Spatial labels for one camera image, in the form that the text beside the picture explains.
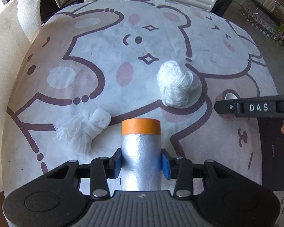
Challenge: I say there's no white yarn ball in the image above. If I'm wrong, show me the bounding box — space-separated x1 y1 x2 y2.
157 60 199 107

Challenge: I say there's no pack of clear bottles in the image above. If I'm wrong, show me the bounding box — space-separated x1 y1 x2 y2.
241 0 282 38

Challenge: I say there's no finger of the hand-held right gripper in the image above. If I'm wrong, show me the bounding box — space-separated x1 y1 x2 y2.
214 95 284 121

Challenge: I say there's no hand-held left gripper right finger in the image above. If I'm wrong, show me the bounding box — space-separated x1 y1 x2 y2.
161 148 239 200

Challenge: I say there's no white knotted mesh bag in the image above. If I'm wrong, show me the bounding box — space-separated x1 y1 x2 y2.
55 107 112 154

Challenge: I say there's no plastic film roll orange cap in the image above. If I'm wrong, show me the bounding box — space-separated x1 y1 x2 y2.
121 118 162 192

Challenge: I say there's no cartoon bear printed cloth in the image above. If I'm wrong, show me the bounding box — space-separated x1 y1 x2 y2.
2 0 284 227

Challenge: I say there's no white paper towel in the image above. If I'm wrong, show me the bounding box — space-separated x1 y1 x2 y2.
15 0 42 43

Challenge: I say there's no brown tape roll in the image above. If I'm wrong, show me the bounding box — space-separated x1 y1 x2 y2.
219 89 239 119

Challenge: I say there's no white foam board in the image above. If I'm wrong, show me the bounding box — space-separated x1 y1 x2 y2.
0 0 31 192

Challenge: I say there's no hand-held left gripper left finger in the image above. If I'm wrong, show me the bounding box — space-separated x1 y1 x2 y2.
44 148 123 200

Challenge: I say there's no black box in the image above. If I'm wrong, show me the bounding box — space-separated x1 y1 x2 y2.
257 117 284 192

